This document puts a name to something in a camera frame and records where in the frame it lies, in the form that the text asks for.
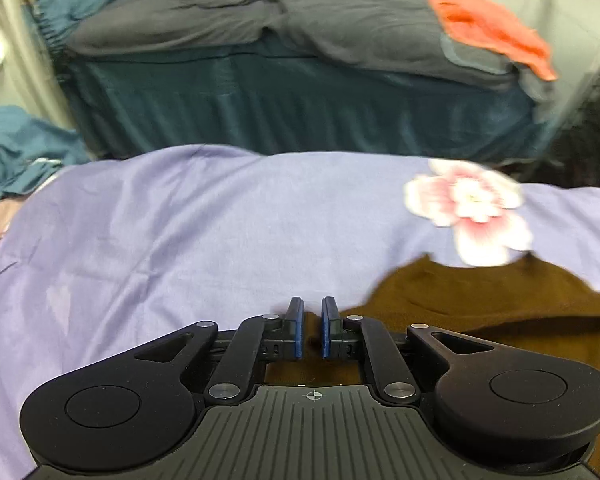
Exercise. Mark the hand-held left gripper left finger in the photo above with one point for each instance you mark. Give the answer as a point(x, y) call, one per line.
point(296, 330)

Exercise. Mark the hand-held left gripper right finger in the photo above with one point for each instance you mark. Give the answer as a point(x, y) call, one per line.
point(327, 330)

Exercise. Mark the brown knit sweater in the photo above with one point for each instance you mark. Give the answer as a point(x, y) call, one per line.
point(480, 300)

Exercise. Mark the purple floral bed sheet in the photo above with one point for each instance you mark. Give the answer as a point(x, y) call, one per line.
point(180, 235)

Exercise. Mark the teal covered bed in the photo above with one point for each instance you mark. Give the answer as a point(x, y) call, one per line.
point(280, 100)

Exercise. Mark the grey towel with light trim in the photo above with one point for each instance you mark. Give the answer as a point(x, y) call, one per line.
point(480, 62)

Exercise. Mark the grey blanket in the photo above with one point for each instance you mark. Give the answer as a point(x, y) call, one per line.
point(280, 10)

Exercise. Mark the blue quilt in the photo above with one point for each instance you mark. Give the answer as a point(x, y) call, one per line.
point(20, 140)

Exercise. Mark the orange towel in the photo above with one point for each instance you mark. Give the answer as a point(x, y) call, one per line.
point(480, 25)

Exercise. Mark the white machine with control panel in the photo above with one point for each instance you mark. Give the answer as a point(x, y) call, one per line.
point(30, 60)

